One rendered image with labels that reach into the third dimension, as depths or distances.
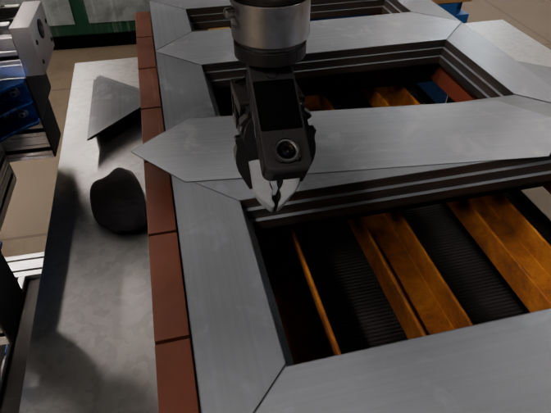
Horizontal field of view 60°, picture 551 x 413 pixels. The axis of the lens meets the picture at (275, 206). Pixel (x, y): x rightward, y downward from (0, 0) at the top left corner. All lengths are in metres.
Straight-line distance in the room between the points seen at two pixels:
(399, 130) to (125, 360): 0.57
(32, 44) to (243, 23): 0.59
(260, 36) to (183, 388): 0.36
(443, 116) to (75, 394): 0.73
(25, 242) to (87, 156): 0.94
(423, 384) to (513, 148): 0.47
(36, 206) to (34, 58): 1.27
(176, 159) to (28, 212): 1.47
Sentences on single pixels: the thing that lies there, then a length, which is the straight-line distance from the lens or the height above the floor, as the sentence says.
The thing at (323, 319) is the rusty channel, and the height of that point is 0.72.
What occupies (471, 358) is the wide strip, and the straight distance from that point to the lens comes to 0.56.
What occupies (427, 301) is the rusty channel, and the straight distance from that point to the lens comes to 0.83.
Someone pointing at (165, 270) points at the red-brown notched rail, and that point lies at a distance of 0.66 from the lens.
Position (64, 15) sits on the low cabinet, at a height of 0.23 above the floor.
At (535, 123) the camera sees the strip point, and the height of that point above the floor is 0.87.
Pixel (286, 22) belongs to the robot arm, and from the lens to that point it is 0.45.
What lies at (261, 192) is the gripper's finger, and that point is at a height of 0.95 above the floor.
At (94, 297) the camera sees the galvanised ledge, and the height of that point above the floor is 0.68.
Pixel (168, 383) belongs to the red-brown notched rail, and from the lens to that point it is 0.56.
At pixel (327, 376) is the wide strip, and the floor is 0.87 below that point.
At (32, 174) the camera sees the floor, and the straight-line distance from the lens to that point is 2.40.
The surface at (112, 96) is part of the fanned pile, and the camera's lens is 1.30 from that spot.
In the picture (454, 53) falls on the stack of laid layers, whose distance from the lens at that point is 1.20.
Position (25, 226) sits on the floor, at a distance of 2.13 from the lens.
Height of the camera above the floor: 1.31
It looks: 42 degrees down
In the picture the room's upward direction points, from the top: straight up
